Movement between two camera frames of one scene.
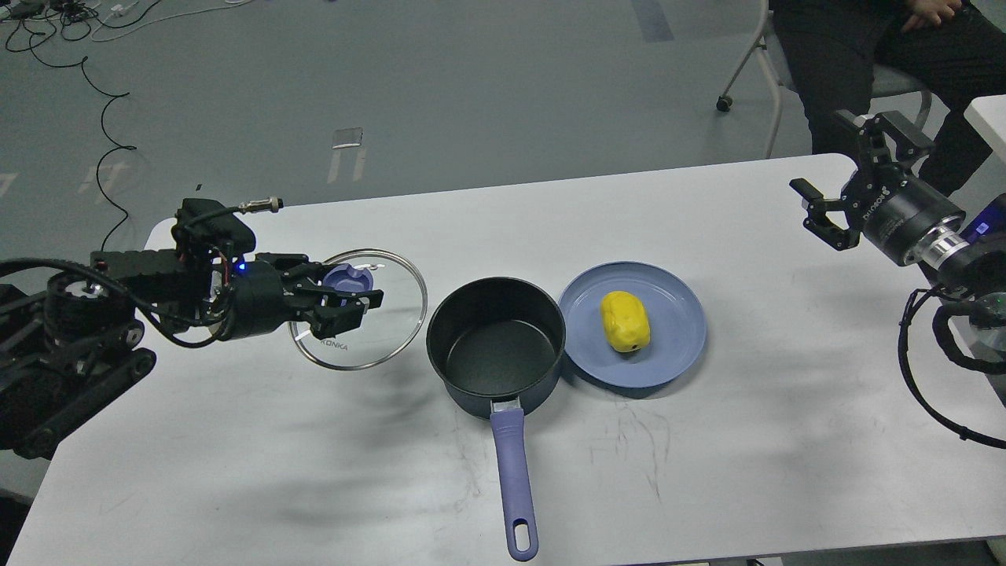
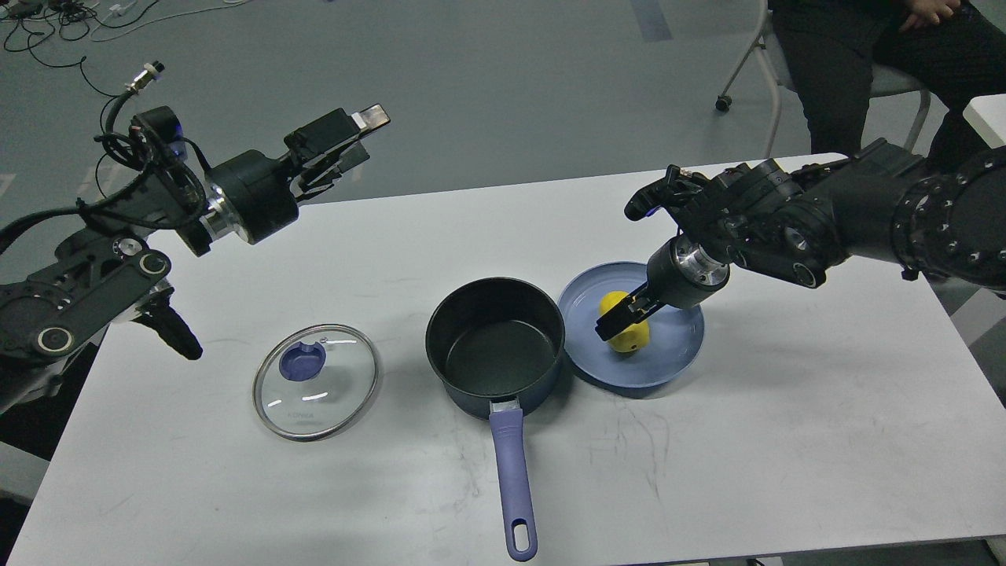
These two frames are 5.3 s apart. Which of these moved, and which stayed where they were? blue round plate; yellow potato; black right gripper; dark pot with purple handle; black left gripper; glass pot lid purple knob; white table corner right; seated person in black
Moved: black left gripper; black right gripper; glass pot lid purple knob
Stayed: blue round plate; yellow potato; dark pot with purple handle; seated person in black; white table corner right
